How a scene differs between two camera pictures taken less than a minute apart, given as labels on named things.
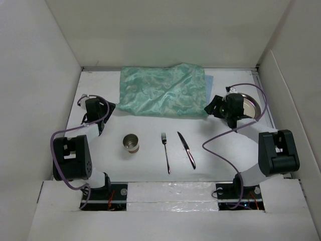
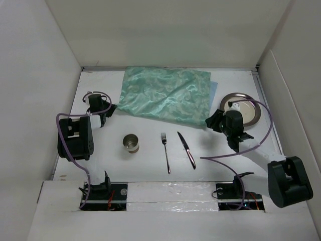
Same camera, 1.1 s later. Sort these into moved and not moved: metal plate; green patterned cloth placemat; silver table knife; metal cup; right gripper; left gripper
Moved: green patterned cloth placemat; right gripper
Not moved: metal plate; left gripper; silver table knife; metal cup
